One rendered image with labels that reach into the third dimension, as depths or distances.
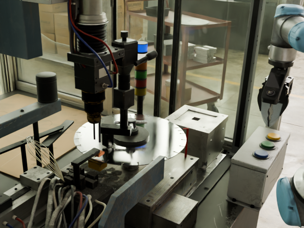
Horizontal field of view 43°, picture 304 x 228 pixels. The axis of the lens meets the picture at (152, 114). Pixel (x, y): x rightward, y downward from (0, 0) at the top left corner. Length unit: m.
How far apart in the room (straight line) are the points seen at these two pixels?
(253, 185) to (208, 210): 0.15
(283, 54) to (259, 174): 0.35
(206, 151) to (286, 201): 0.45
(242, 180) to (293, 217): 0.27
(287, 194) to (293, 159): 2.23
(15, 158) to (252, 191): 0.83
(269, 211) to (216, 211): 1.36
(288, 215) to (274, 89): 0.35
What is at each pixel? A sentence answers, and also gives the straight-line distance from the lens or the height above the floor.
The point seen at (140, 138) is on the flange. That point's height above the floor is 0.96.
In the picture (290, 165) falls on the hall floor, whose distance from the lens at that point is 3.08.
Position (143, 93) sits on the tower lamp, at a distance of 1.40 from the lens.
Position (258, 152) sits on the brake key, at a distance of 1.22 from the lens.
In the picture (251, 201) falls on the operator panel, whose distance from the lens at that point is 1.23.
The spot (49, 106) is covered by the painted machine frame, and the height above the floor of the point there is 1.03.
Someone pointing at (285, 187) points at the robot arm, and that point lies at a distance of 0.97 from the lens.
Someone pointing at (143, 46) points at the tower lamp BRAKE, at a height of 1.15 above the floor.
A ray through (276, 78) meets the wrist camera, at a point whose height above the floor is 1.14.
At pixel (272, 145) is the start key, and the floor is 0.91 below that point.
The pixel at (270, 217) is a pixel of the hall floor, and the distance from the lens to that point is 2.50.
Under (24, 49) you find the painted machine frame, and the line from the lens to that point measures 0.95.
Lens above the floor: 1.47
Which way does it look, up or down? 24 degrees down
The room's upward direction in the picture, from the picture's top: 2 degrees clockwise
